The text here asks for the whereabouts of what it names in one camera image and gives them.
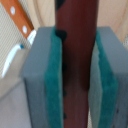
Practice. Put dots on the wooden handled knife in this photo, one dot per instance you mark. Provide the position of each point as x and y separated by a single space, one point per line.
21 20

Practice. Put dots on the brown grilled sausage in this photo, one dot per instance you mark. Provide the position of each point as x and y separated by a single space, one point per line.
76 22

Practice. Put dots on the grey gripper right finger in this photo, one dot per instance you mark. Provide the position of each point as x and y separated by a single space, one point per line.
108 93

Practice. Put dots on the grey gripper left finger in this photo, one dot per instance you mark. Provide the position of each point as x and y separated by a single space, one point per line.
42 73

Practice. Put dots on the round wooden plate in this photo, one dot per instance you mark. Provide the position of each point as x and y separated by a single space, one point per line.
113 13

